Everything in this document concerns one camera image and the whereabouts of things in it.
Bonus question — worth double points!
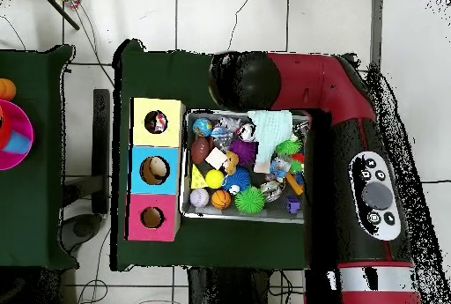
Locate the mint green cloth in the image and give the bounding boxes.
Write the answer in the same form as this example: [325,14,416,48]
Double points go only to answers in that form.
[246,109,294,167]

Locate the colourful knotted fabric toy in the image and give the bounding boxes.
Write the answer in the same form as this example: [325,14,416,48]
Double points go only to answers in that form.
[153,112,169,132]

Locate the wooden box with three holes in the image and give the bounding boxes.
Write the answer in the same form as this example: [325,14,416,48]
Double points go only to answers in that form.
[124,97,187,242]

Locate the shallow mesh bin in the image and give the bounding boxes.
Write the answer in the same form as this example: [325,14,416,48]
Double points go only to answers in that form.
[180,108,312,226]

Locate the brown football toy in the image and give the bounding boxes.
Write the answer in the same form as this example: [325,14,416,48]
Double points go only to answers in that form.
[190,137,212,165]

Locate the smooth yellow ball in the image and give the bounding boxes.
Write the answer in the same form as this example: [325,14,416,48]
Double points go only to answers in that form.
[204,168,226,189]

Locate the blue spiky ball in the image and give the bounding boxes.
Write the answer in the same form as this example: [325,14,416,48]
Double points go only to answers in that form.
[223,166,252,195]

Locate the blue globe ball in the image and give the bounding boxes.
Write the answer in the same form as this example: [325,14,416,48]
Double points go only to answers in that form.
[192,117,213,138]

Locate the orange basketball toy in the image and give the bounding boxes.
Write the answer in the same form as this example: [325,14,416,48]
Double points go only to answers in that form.
[211,189,233,211]

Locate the white baseball toy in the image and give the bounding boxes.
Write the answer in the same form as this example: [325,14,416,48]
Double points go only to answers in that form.
[189,188,211,209]

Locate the small green spiky ball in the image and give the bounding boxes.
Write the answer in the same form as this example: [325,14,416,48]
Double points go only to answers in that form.
[234,185,266,215]

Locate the large green spiky eyed ball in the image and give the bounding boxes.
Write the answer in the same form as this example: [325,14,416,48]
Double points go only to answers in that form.
[274,138,303,157]

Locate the dark green side tablecloth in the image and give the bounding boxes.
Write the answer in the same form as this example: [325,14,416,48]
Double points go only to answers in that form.
[0,44,79,271]

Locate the pink bowl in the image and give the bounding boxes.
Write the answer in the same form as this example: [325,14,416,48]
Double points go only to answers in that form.
[0,99,35,172]

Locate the black rod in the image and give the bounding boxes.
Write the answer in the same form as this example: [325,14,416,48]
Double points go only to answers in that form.
[36,0,81,31]

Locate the orange ball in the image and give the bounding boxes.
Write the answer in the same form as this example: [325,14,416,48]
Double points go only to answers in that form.
[0,78,18,102]

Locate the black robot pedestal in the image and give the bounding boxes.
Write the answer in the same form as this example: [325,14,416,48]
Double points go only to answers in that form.
[186,266,272,304]

